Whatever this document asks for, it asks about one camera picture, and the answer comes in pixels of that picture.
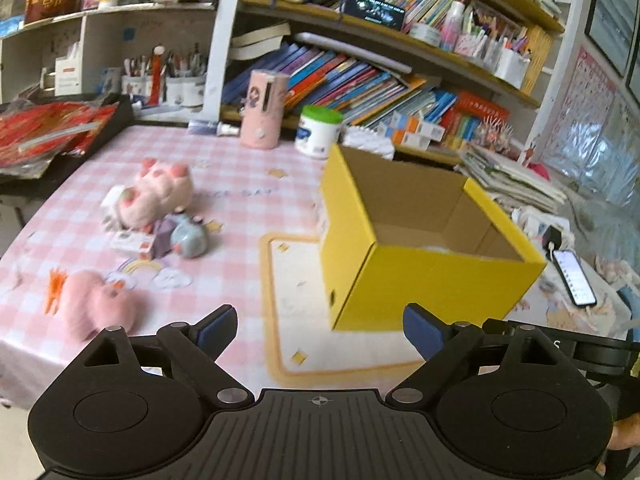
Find small white card box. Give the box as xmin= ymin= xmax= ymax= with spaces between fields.
xmin=111 ymin=230 xmax=156 ymax=256

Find white jar green lid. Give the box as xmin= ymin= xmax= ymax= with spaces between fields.
xmin=295 ymin=105 xmax=345 ymax=161

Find white square pen holder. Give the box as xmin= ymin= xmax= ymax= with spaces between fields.
xmin=495 ymin=47 xmax=531 ymax=88

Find pile of loose papers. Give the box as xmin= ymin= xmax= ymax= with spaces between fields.
xmin=510 ymin=205 xmax=571 ymax=251

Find white round tub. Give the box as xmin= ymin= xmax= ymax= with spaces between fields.
xmin=410 ymin=22 xmax=442 ymax=46

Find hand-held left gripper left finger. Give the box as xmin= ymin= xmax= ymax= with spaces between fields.
xmin=75 ymin=304 xmax=251 ymax=409

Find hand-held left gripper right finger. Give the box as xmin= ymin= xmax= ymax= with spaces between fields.
xmin=386 ymin=302 xmax=568 ymax=407

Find purple toy figure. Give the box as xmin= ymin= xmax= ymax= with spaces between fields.
xmin=150 ymin=217 xmax=176 ymax=261

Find white box red label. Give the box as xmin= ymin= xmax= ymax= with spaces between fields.
xmin=54 ymin=55 xmax=83 ymax=96

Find pink cylinder tumbler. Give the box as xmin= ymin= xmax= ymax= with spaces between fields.
xmin=240 ymin=69 xmax=290 ymax=151

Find yellow cardboard box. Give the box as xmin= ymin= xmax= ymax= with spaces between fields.
xmin=318 ymin=142 xmax=548 ymax=333

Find grey blanket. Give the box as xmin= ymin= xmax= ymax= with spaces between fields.
xmin=565 ymin=180 xmax=640 ymax=281

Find row of colourful books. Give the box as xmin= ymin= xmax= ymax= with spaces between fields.
xmin=222 ymin=42 xmax=461 ymax=131

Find person's right hand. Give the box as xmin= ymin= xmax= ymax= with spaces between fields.
xmin=611 ymin=417 xmax=640 ymax=452

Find white pen cup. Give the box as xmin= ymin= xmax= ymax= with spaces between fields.
xmin=165 ymin=74 xmax=207 ymax=108
xmin=121 ymin=74 xmax=152 ymax=106

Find pastel spray can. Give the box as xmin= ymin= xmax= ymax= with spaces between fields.
xmin=440 ymin=1 xmax=466 ymax=52

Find rolled white paper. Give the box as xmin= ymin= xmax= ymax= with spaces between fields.
xmin=295 ymin=31 xmax=413 ymax=76

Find blue-grey toy figure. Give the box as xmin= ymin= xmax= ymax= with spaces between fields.
xmin=170 ymin=214 xmax=216 ymax=260

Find white bookshelf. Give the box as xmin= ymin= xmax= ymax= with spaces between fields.
xmin=205 ymin=0 xmax=586 ymax=166

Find framed picture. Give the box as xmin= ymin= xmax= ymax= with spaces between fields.
xmin=585 ymin=0 xmax=640 ymax=78

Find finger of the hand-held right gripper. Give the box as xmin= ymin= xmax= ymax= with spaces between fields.
xmin=481 ymin=318 xmax=516 ymax=337

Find smartphone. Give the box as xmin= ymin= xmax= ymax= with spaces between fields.
xmin=551 ymin=249 xmax=598 ymax=308

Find pink paw plush toy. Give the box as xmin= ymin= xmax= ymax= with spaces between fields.
xmin=120 ymin=157 xmax=195 ymax=228

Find black printed box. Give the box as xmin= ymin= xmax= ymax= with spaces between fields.
xmin=342 ymin=0 xmax=406 ymax=31

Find red book box set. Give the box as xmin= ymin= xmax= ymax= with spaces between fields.
xmin=440 ymin=91 xmax=511 ymax=148

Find glossy wall chart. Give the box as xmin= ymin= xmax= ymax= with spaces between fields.
xmin=580 ymin=90 xmax=640 ymax=206

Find orange white medicine box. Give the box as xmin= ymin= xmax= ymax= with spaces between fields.
xmin=406 ymin=116 xmax=446 ymax=142
xmin=390 ymin=127 xmax=431 ymax=148

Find small spray bottle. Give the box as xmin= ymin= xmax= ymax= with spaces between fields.
xmin=187 ymin=119 xmax=240 ymax=137

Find pink checkered tablecloth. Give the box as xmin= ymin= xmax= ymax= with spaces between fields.
xmin=0 ymin=125 xmax=631 ymax=411

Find black charger plug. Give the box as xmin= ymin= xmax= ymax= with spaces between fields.
xmin=541 ymin=225 xmax=565 ymax=251

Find stack of paper booklets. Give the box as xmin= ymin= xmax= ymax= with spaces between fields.
xmin=457 ymin=145 xmax=568 ymax=216

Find red figure pen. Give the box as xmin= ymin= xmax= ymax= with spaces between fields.
xmin=150 ymin=46 xmax=167 ymax=106

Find small white toy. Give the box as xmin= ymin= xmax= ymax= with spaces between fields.
xmin=100 ymin=186 xmax=132 ymax=233

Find pink wall poster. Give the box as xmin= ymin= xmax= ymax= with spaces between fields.
xmin=542 ymin=42 xmax=618 ymax=171

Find pile of red packets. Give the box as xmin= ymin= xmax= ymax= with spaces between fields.
xmin=0 ymin=102 xmax=118 ymax=168

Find yellow book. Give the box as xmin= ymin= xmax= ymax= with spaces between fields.
xmin=522 ymin=25 xmax=553 ymax=96

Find small white shelf unit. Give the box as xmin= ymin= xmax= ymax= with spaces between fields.
xmin=0 ymin=2 xmax=216 ymax=106

